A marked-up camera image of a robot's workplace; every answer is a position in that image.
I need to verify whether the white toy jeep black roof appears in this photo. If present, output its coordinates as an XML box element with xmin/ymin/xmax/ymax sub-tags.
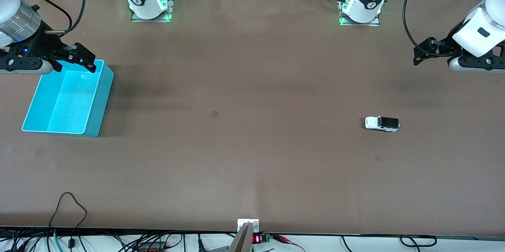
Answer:
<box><xmin>365</xmin><ymin>116</ymin><xmax>400</xmax><ymax>133</ymax></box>

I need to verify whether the coiled black cable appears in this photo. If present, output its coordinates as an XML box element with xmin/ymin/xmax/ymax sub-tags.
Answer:
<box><xmin>399</xmin><ymin>235</ymin><xmax>438</xmax><ymax>248</ymax></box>

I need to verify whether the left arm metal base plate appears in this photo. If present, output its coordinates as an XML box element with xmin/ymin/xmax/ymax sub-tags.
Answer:
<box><xmin>338</xmin><ymin>0</ymin><xmax>381</xmax><ymax>27</ymax></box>

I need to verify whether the thin black looped cable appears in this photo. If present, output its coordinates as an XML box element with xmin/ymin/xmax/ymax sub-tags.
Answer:
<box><xmin>49</xmin><ymin>192</ymin><xmax>88</xmax><ymax>248</ymax></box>

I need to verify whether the turquoise plastic bin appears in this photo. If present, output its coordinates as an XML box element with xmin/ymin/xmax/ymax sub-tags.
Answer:
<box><xmin>22</xmin><ymin>60</ymin><xmax>115</xmax><ymax>138</ymax></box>

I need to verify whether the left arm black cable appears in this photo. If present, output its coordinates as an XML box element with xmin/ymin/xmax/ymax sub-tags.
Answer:
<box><xmin>402</xmin><ymin>0</ymin><xmax>454</xmax><ymax>57</ymax></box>

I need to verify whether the grey metal camera bar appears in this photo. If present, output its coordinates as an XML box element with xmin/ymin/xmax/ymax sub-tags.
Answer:
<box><xmin>228</xmin><ymin>222</ymin><xmax>254</xmax><ymax>252</ymax></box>

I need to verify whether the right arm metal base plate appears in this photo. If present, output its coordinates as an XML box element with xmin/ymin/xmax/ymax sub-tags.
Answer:
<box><xmin>131</xmin><ymin>0</ymin><xmax>176</xmax><ymax>22</ymax></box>

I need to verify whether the red clip lead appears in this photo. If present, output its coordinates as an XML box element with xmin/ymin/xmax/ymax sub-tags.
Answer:
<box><xmin>271</xmin><ymin>234</ymin><xmax>306</xmax><ymax>252</ymax></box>

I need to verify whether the teal cable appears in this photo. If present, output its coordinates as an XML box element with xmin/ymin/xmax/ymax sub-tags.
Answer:
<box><xmin>52</xmin><ymin>230</ymin><xmax>64</xmax><ymax>252</ymax></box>

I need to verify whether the orange connector strip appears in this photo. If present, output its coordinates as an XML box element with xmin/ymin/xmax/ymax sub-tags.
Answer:
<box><xmin>136</xmin><ymin>244</ymin><xmax>168</xmax><ymax>252</ymax></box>

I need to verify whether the white mounting plate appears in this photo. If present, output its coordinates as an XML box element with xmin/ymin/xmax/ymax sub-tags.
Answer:
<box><xmin>237</xmin><ymin>218</ymin><xmax>260</xmax><ymax>233</ymax></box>

